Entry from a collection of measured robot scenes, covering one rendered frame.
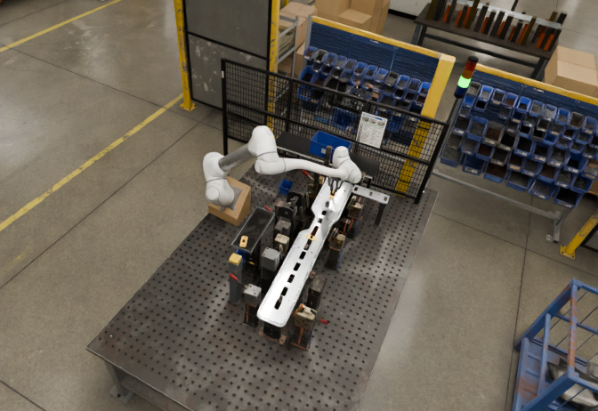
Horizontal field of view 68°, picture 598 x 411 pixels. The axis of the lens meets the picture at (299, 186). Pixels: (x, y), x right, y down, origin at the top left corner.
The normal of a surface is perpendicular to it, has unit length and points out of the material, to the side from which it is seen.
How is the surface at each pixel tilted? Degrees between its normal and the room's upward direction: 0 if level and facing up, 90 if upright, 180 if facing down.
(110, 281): 0
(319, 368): 0
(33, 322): 0
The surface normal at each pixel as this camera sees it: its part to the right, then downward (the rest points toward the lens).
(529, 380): 0.10, -0.72
